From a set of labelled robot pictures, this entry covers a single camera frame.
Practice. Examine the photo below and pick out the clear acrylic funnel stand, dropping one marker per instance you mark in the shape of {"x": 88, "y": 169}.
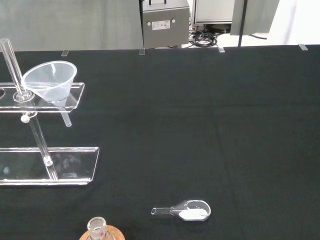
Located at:
{"x": 72, "y": 162}

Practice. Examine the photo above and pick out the black cloth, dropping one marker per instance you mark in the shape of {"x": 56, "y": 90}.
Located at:
{"x": 190, "y": 125}

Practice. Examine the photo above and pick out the clear plastic cloth clip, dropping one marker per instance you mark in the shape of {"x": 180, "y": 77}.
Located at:
{"x": 64, "y": 53}
{"x": 142, "y": 51}
{"x": 303, "y": 47}
{"x": 221, "y": 49}

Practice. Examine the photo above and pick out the grey metal cabinet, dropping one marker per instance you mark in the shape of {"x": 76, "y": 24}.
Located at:
{"x": 163, "y": 12}

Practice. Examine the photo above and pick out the white cabinet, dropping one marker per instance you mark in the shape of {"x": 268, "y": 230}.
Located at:
{"x": 212, "y": 10}

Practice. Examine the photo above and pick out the glass round-bottom flask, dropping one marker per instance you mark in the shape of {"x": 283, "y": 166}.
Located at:
{"x": 97, "y": 228}

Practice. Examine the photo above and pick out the black tripod pole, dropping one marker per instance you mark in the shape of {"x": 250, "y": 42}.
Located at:
{"x": 242, "y": 22}

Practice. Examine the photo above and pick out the grey panel board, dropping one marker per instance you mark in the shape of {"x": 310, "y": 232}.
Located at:
{"x": 260, "y": 15}

